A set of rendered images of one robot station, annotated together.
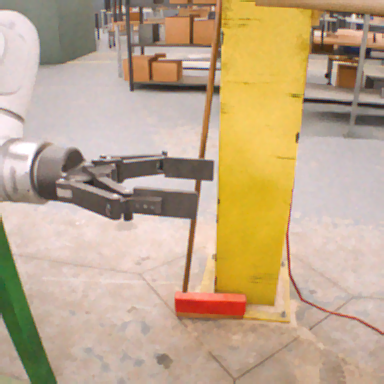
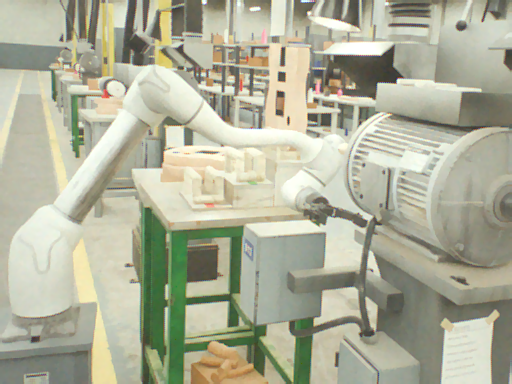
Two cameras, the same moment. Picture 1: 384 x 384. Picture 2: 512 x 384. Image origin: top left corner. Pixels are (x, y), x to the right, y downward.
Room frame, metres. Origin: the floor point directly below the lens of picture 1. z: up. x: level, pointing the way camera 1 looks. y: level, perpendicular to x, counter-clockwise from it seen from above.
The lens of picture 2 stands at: (-0.64, -1.27, 1.48)
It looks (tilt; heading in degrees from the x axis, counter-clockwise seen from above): 12 degrees down; 56
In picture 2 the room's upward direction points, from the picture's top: 3 degrees clockwise
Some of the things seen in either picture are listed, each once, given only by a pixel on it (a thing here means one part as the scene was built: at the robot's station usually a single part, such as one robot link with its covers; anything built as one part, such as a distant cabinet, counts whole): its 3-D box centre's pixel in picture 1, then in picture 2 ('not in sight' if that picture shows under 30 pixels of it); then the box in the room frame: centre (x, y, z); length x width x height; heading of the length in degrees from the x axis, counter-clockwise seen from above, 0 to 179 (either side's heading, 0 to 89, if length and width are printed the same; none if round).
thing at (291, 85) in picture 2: not in sight; (285, 99); (0.61, 0.65, 1.33); 0.35 x 0.04 x 0.40; 78
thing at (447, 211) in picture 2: not in sight; (433, 180); (0.27, -0.45, 1.25); 0.41 x 0.27 x 0.26; 80
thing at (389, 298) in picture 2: not in sight; (377, 290); (0.16, -0.43, 1.02); 0.13 x 0.04 x 0.04; 80
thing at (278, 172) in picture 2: not in sight; (280, 177); (0.60, 0.65, 1.02); 0.27 x 0.15 x 0.17; 79
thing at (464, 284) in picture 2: not in sight; (449, 254); (0.27, -0.52, 1.11); 0.36 x 0.24 x 0.04; 80
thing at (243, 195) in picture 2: not in sight; (243, 188); (0.45, 0.68, 0.98); 0.27 x 0.16 x 0.09; 79
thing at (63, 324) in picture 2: not in sight; (41, 318); (-0.33, 0.39, 0.73); 0.22 x 0.18 x 0.06; 72
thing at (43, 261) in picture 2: not in sight; (41, 267); (-0.33, 0.42, 0.87); 0.18 x 0.16 x 0.22; 81
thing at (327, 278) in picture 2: not in sight; (330, 278); (0.11, -0.34, 1.02); 0.19 x 0.04 x 0.04; 170
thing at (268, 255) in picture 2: not in sight; (305, 293); (0.05, -0.32, 0.99); 0.24 x 0.21 x 0.26; 80
